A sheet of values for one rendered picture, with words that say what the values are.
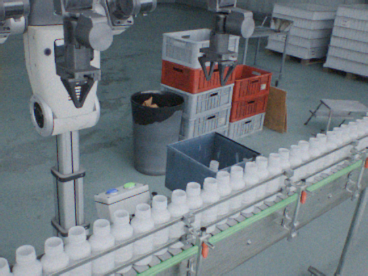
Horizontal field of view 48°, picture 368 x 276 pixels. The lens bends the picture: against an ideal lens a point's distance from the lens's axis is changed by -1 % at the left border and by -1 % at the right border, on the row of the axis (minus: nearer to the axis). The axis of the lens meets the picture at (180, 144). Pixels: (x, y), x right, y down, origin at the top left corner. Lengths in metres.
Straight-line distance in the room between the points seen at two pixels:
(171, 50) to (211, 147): 1.66
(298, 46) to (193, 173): 6.73
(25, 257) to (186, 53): 2.79
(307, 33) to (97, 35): 7.49
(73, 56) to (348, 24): 6.99
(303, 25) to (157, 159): 5.43
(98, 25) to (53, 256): 0.49
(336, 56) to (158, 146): 5.04
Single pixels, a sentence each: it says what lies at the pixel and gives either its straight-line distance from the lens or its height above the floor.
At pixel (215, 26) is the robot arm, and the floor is 1.56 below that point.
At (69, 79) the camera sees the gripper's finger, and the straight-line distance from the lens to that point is 0.95.
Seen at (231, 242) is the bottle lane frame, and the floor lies 0.95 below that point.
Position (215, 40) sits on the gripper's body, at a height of 1.53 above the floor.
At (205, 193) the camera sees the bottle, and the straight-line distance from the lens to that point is 1.18.
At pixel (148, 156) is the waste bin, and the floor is 0.19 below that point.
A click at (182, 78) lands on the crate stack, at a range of 3.58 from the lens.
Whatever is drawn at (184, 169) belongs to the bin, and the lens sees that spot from 1.82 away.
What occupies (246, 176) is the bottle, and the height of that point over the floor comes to 1.13.
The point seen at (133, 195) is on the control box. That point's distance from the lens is 1.19.
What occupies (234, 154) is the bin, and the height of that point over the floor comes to 0.88.
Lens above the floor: 1.74
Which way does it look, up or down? 25 degrees down
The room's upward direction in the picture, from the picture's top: 5 degrees clockwise
